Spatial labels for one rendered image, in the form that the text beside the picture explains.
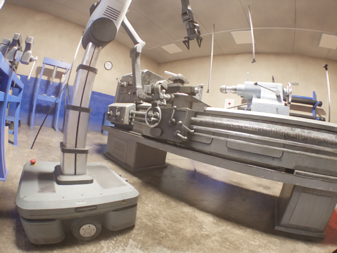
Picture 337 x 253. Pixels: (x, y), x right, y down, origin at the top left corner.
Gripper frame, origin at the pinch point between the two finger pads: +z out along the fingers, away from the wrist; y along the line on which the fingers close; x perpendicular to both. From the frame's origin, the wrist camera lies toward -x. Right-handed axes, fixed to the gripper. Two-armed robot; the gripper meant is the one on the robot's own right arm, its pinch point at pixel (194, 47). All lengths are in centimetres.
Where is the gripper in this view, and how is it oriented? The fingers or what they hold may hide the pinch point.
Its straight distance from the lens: 112.8
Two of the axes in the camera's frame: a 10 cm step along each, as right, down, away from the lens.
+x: -6.6, 4.0, -6.3
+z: 1.9, 9.1, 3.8
